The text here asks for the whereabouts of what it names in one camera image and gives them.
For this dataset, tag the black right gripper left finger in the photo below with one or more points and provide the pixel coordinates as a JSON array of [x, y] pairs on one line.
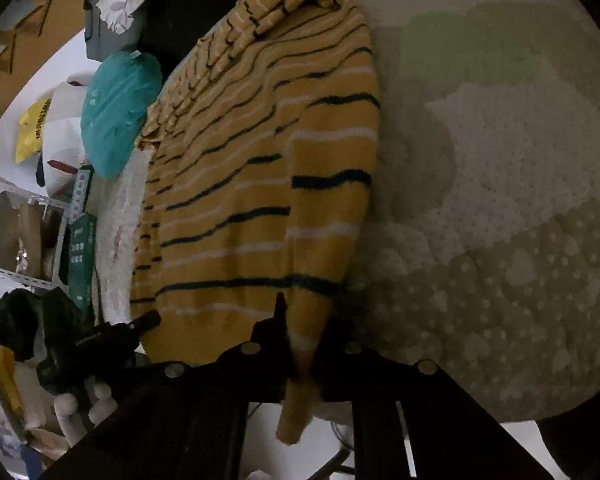
[[177, 421]]

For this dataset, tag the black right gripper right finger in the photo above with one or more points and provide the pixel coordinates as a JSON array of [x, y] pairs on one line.
[[414, 421]]

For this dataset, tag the yellow striped knit sweater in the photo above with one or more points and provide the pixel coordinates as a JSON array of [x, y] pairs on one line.
[[264, 143]]

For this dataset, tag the pale hand on gripper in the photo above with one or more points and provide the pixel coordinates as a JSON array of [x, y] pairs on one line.
[[77, 417]]

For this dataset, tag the green box with buttons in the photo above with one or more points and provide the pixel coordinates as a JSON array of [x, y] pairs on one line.
[[82, 227]]

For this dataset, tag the yellow plastic bag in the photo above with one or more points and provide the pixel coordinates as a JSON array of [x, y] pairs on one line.
[[30, 130]]

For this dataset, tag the white patchwork round rug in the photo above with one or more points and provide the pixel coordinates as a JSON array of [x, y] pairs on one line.
[[480, 247]]

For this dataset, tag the teal plush cushion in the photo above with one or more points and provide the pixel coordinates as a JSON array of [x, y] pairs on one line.
[[115, 109]]

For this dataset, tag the white plastic bag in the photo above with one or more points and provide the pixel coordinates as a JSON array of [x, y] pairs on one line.
[[63, 154]]

